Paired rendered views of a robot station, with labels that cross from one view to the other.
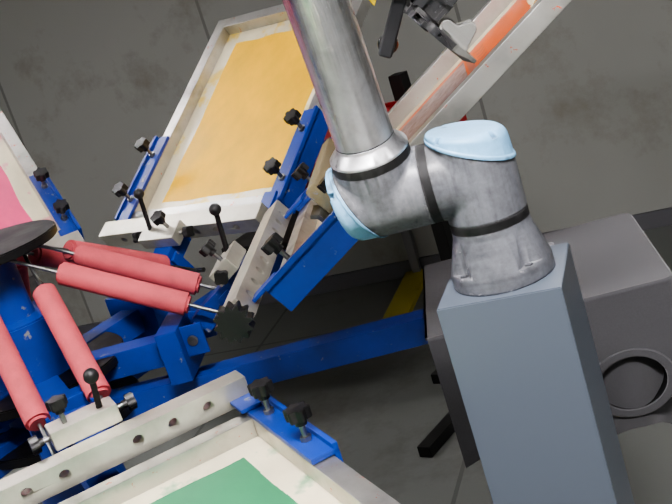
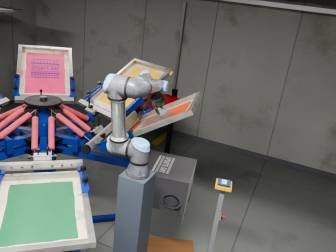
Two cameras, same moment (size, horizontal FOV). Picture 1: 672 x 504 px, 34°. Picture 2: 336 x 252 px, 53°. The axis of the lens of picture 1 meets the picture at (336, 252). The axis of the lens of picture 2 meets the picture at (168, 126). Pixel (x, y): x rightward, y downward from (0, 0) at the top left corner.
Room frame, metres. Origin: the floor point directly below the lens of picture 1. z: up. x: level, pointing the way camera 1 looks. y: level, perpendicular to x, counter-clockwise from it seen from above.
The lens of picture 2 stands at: (-0.34, -0.40, 2.26)
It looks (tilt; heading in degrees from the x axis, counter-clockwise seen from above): 21 degrees down; 1
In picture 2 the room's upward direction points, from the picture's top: 7 degrees clockwise
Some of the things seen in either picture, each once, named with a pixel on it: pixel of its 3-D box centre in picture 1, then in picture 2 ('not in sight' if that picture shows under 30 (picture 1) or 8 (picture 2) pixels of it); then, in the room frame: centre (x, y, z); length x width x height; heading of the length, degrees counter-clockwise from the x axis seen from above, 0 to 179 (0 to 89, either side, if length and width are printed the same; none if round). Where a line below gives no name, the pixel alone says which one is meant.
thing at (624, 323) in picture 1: (562, 383); (156, 193); (1.99, -0.35, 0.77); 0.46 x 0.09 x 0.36; 81
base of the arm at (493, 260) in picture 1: (496, 243); (138, 166); (1.52, -0.23, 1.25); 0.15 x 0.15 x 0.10
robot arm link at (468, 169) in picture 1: (470, 169); (139, 149); (1.52, -0.22, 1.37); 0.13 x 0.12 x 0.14; 77
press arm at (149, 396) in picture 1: (317, 353); (109, 159); (2.25, 0.10, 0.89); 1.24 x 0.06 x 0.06; 81
